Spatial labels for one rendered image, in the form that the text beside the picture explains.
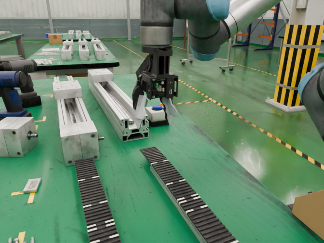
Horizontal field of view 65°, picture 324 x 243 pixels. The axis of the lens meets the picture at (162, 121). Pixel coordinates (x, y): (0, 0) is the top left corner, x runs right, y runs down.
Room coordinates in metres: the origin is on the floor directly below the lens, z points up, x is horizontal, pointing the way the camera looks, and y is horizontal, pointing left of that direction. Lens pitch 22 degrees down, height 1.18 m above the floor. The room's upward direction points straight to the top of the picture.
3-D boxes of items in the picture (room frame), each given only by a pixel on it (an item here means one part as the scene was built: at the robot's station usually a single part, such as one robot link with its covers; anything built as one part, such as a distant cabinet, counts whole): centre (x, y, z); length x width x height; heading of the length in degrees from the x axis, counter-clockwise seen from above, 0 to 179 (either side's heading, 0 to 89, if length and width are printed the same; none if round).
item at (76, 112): (1.11, 0.42, 0.82); 0.80 x 0.10 x 0.09; 23
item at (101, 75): (1.41, 0.34, 0.87); 0.16 x 0.11 x 0.07; 23
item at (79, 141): (0.70, 0.24, 0.83); 0.12 x 0.09 x 0.10; 113
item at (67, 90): (1.11, 0.42, 0.87); 0.16 x 0.11 x 0.07; 23
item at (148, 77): (0.61, 0.01, 1.06); 0.09 x 0.08 x 0.12; 22
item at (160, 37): (0.62, 0.01, 1.14); 0.08 x 0.08 x 0.05
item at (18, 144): (0.74, 0.46, 0.83); 0.11 x 0.10 x 0.10; 88
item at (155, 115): (0.97, 0.03, 0.81); 0.10 x 0.08 x 0.06; 113
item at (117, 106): (1.18, 0.25, 0.82); 0.80 x 0.10 x 0.09; 23
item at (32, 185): (0.54, 0.33, 0.78); 0.05 x 0.03 x 0.01; 10
